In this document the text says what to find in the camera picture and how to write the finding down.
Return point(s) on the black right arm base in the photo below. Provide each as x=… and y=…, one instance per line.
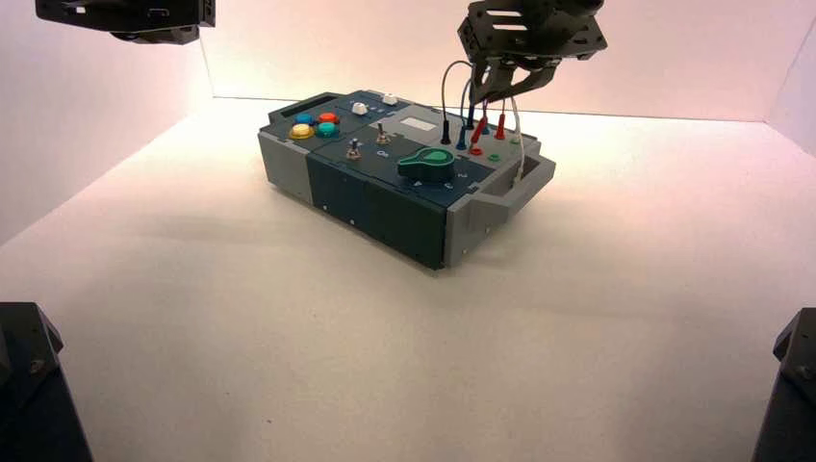
x=790, y=395

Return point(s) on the green round push button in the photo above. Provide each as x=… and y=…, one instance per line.
x=328, y=130

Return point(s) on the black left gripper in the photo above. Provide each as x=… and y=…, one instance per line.
x=127, y=13

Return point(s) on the yellow round push button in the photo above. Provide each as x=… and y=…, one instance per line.
x=302, y=131

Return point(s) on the white rectangular display window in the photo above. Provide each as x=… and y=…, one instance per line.
x=418, y=124

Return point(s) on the white slider knob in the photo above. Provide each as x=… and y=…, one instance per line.
x=359, y=109
x=390, y=99

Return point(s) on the blue round push button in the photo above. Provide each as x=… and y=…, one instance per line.
x=304, y=118

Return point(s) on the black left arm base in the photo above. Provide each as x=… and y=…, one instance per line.
x=32, y=395

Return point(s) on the red round push button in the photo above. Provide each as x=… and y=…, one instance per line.
x=329, y=118

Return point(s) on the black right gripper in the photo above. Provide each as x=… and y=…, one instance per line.
x=535, y=32

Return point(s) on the green rotary knob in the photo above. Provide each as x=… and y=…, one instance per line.
x=433, y=163

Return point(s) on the silver toggle switch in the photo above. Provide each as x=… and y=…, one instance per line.
x=383, y=136
x=354, y=152

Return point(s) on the grey and teal control box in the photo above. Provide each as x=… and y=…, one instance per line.
x=357, y=191

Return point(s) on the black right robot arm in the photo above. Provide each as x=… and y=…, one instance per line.
x=586, y=5

